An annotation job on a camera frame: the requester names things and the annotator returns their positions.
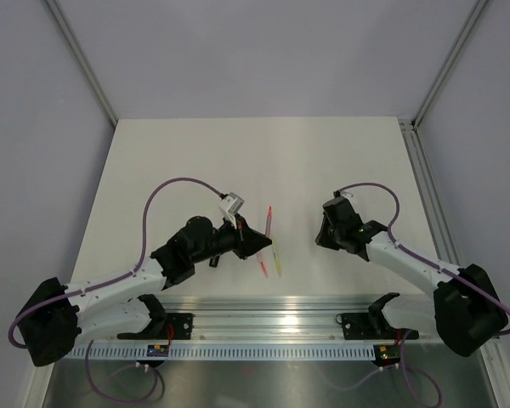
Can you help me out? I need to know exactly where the aluminium mounting rail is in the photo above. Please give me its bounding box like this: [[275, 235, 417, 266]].
[[80, 295, 501, 341]]

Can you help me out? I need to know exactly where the aluminium frame post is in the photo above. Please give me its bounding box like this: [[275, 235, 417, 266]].
[[41, 0, 119, 128], [411, 0, 492, 132]]

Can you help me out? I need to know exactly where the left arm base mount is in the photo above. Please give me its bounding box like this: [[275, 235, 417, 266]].
[[116, 312, 195, 371]]

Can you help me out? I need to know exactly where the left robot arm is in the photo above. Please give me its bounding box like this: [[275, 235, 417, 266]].
[[14, 215, 272, 367]]

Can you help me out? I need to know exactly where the aluminium side rail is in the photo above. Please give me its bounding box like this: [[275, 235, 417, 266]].
[[398, 119, 460, 264]]

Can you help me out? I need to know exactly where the aluminium frame post right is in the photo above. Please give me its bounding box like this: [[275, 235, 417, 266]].
[[411, 0, 492, 132]]

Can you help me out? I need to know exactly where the grey purple marker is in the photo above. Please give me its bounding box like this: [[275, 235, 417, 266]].
[[264, 206, 273, 238]]

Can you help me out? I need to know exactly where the black pink highlighter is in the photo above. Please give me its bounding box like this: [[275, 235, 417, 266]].
[[208, 256, 220, 268]]

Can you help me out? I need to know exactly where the white slotted cable duct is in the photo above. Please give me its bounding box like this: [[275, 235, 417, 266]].
[[66, 343, 376, 361]]

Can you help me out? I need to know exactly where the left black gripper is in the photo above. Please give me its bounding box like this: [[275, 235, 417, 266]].
[[191, 213, 271, 265]]

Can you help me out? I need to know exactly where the thin red pen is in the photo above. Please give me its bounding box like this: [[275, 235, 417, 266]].
[[256, 252, 269, 278]]

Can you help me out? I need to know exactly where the aluminium frame post left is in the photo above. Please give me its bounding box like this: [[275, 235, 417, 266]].
[[41, 0, 119, 128]]

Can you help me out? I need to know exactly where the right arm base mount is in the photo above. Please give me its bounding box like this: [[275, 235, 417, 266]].
[[335, 312, 420, 367]]

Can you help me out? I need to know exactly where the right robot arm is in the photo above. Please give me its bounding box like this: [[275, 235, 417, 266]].
[[315, 195, 508, 357]]

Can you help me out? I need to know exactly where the yellow highlighter pen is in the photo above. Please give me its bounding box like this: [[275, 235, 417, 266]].
[[272, 238, 282, 278]]

